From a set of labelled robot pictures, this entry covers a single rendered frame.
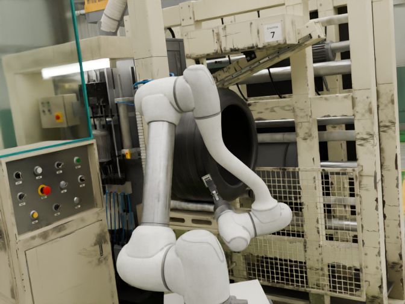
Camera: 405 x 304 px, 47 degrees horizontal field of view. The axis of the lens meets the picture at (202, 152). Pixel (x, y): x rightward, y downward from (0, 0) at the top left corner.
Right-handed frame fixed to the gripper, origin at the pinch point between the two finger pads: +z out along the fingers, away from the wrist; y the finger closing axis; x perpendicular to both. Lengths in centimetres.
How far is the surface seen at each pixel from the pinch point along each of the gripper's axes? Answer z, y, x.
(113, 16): 124, -57, -9
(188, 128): 14.7, -23.7, 2.0
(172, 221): 20.5, 23.7, -26.3
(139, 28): 69, -59, 2
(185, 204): 17.0, 15.2, -15.8
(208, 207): 7.1, 15.8, -6.1
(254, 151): 31.8, 14.9, 27.9
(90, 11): 778, 68, -67
